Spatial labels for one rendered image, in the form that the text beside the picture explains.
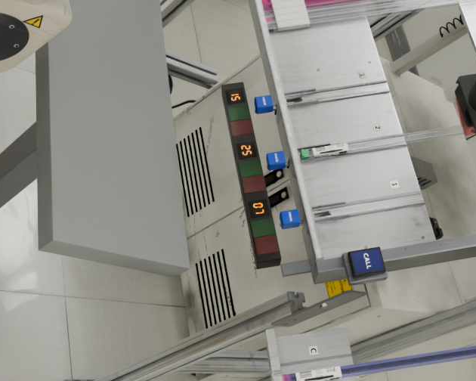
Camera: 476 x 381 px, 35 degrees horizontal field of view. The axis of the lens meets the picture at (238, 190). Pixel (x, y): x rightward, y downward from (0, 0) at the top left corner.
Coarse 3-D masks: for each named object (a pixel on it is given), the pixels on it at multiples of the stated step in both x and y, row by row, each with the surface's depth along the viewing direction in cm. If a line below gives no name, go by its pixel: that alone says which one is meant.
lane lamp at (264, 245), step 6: (258, 240) 120; (264, 240) 120; (270, 240) 120; (276, 240) 120; (258, 246) 120; (264, 246) 120; (270, 246) 120; (276, 246) 120; (258, 252) 120; (264, 252) 120; (270, 252) 120
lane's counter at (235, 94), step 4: (236, 88) 133; (240, 88) 133; (228, 92) 132; (232, 92) 132; (236, 92) 132; (240, 92) 132; (228, 96) 132; (232, 96) 132; (236, 96) 132; (240, 96) 132; (228, 100) 132; (232, 100) 132; (236, 100) 132; (240, 100) 132; (244, 100) 132
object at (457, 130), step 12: (420, 132) 127; (432, 132) 127; (444, 132) 127; (456, 132) 127; (348, 144) 126; (360, 144) 126; (372, 144) 126; (384, 144) 126; (396, 144) 127; (312, 156) 125
